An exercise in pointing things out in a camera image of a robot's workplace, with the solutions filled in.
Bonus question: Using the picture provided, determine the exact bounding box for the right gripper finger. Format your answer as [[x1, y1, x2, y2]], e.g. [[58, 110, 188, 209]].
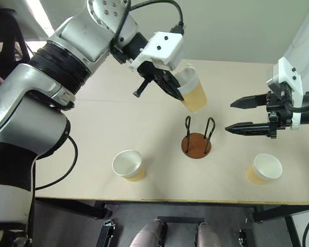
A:
[[225, 121, 269, 137], [230, 93, 270, 109]]

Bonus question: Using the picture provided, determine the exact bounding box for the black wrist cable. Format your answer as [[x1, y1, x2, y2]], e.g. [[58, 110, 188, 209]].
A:
[[127, 0, 184, 34], [280, 100, 307, 113]]

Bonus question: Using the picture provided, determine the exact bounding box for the black metal table frame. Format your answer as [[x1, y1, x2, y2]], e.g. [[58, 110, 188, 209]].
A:
[[33, 197, 309, 247]]

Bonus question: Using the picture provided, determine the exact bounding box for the wire cup holder wooden base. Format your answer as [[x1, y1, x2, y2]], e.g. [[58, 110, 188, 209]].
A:
[[181, 116, 217, 159]]

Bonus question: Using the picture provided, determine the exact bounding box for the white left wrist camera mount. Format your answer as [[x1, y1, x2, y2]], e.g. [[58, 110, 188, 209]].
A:
[[128, 31, 184, 72]]

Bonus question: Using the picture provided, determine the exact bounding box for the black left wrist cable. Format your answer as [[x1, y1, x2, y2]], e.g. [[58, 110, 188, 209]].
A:
[[127, 0, 184, 34]]

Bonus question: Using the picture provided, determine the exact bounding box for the black chair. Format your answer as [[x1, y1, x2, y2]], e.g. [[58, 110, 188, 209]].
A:
[[0, 8, 31, 64]]

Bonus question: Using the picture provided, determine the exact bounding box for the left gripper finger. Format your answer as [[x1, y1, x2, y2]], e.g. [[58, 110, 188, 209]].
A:
[[153, 73, 185, 101], [132, 78, 152, 98]]

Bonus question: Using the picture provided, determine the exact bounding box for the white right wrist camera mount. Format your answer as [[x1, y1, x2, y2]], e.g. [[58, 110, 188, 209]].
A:
[[265, 57, 305, 130]]

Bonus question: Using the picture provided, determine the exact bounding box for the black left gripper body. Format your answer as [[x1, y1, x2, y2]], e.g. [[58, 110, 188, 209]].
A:
[[137, 58, 177, 83]]

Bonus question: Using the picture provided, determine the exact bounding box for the dark rounded shape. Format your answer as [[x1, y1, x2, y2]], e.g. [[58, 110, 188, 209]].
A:
[[130, 219, 168, 247], [196, 222, 222, 247]]

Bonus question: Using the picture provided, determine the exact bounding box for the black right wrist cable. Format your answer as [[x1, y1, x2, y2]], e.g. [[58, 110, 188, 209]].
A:
[[280, 100, 307, 113]]

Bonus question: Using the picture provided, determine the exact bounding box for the ribbed brown paper cup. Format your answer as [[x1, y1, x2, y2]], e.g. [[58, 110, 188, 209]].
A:
[[112, 149, 147, 183], [245, 153, 283, 186], [175, 63, 209, 113]]

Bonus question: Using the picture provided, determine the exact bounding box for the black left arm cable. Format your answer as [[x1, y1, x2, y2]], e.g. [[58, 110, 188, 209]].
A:
[[35, 133, 79, 191]]

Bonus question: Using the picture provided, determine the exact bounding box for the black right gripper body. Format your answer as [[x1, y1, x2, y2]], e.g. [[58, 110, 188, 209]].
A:
[[266, 82, 304, 140]]

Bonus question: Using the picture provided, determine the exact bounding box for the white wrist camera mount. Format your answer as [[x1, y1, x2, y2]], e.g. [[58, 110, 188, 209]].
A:
[[128, 31, 184, 72], [265, 57, 305, 130]]

